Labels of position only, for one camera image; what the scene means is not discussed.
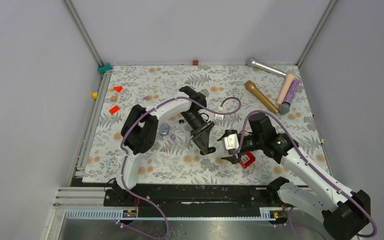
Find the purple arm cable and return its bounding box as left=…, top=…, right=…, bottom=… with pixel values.
left=115, top=96, right=243, bottom=240
left=235, top=110, right=378, bottom=240

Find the lavender oval case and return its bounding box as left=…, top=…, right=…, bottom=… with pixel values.
left=159, top=123, right=170, bottom=137

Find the red wedge block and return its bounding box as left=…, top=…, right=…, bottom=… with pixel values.
left=113, top=86, right=123, bottom=93

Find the red rectangular block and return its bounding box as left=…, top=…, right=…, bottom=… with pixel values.
left=109, top=105, right=120, bottom=115

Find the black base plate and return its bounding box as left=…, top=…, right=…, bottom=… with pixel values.
left=103, top=184, right=291, bottom=220

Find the silver microphone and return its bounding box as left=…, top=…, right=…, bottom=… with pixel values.
left=245, top=57, right=287, bottom=77

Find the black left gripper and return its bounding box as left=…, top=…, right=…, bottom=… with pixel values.
left=180, top=110, right=215, bottom=154

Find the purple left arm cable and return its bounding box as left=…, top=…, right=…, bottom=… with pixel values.
left=115, top=96, right=243, bottom=240

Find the pink microphone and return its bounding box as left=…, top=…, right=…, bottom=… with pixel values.
left=276, top=71, right=296, bottom=106

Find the white slotted cable duct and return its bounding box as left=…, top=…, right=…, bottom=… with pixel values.
left=65, top=209, right=279, bottom=222

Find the teal arch block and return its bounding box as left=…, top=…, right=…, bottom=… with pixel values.
left=97, top=63, right=113, bottom=74

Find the red parts bin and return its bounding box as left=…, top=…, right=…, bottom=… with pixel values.
left=239, top=152, right=256, bottom=169

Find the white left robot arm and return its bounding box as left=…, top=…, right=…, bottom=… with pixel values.
left=112, top=86, right=216, bottom=206

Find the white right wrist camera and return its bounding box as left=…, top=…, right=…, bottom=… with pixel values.
left=220, top=130, right=239, bottom=151

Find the floral table mat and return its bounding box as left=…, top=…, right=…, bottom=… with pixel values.
left=81, top=64, right=335, bottom=186

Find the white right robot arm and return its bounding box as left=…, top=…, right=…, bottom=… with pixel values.
left=219, top=110, right=377, bottom=240

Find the plain wooden cube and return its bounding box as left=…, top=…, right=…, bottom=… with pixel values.
left=110, top=95, right=118, bottom=103

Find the gold microphone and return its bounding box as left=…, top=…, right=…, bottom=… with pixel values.
left=244, top=80, right=279, bottom=115

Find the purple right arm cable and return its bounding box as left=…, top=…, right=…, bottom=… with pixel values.
left=235, top=110, right=378, bottom=240

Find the aluminium frame post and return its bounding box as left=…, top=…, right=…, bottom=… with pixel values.
left=62, top=0, right=104, bottom=68
left=295, top=0, right=338, bottom=69

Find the aluminium frame post right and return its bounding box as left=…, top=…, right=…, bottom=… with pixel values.
left=295, top=0, right=338, bottom=69

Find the aluminium frame post left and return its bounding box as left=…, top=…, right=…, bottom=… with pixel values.
left=62, top=0, right=104, bottom=68

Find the purple glitter microphone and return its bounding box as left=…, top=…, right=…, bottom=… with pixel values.
left=278, top=79, right=301, bottom=115

